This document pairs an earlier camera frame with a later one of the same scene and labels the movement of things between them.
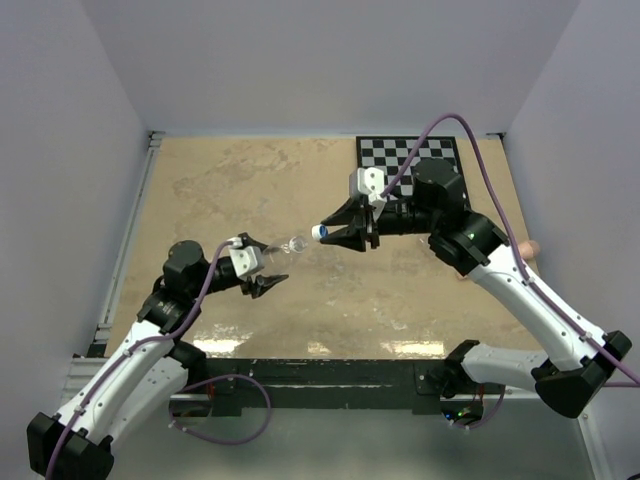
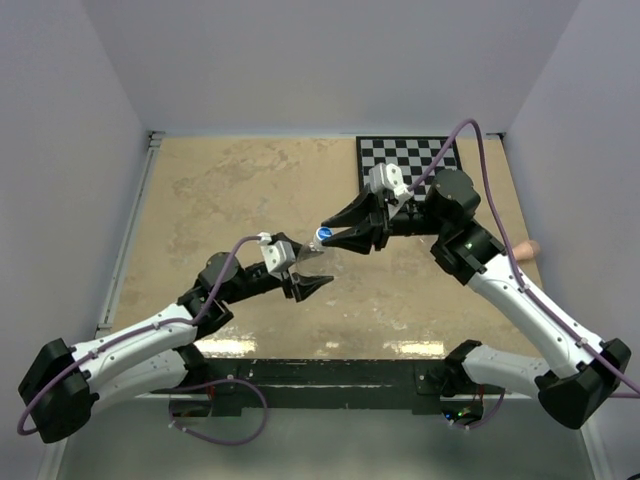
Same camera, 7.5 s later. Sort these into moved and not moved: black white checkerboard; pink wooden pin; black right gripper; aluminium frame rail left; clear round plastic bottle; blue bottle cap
Moved: blue bottle cap; clear round plastic bottle
Not moved: aluminium frame rail left; black white checkerboard; pink wooden pin; black right gripper
